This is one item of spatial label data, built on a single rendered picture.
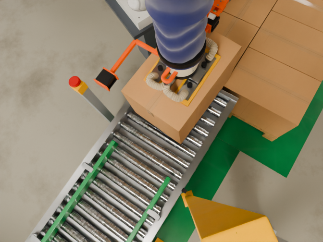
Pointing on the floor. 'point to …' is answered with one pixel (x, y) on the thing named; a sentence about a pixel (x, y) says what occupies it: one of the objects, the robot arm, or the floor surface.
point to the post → (93, 101)
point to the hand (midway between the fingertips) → (208, 18)
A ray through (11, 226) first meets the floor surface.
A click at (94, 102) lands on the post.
